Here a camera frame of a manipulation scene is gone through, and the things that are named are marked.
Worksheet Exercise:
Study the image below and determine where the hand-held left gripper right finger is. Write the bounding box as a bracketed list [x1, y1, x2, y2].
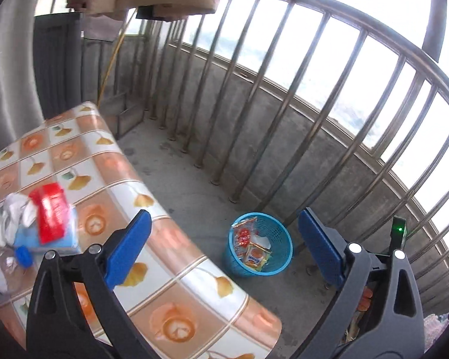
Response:
[298, 207, 425, 359]

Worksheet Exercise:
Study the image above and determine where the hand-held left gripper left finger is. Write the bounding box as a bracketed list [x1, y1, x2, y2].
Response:
[25, 209, 153, 359]

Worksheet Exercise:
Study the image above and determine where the blue plastic mesh basket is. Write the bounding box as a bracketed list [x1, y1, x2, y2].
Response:
[223, 212, 293, 278]

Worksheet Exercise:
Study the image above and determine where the orange snack packet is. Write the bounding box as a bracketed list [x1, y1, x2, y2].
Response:
[244, 243, 273, 273]

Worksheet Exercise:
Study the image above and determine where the clear red candy wrapper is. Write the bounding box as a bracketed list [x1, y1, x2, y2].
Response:
[232, 215, 259, 257]

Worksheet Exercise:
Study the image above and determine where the red and white snack bag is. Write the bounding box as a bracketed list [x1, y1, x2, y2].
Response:
[29, 182, 75, 244]

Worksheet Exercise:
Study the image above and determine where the white plastic wrapper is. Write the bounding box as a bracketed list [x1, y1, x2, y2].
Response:
[0, 193, 38, 248]

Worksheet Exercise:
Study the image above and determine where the person's right hand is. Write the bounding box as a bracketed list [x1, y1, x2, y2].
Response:
[359, 286, 375, 313]

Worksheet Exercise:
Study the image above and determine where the blue tissue pack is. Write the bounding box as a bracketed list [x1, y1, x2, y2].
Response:
[13, 206, 81, 252]

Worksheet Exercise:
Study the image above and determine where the leaf patterned tablecloth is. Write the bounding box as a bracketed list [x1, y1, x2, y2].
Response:
[0, 101, 283, 359]

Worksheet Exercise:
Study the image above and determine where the purple patterned cloth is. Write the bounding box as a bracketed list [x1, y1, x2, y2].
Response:
[424, 311, 449, 346]

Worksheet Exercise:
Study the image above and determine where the grey metal dustpan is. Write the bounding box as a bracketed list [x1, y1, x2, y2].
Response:
[101, 92, 143, 137]

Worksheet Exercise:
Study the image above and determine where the clear plastic bottle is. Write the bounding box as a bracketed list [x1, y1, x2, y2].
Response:
[0, 245, 34, 298]

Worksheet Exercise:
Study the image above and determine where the dark grey door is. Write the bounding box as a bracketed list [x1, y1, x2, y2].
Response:
[34, 13, 85, 120]

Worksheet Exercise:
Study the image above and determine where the grey curtain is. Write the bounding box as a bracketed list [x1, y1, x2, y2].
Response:
[0, 0, 45, 150]

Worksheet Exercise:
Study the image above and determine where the metal balcony railing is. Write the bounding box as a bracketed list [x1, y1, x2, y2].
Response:
[34, 0, 449, 315]

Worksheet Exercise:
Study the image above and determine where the pink hanging garment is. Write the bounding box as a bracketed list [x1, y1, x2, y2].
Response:
[80, 15, 124, 40]

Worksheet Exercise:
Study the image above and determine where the yellow broom handle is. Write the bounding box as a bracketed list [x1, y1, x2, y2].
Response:
[97, 7, 137, 105]

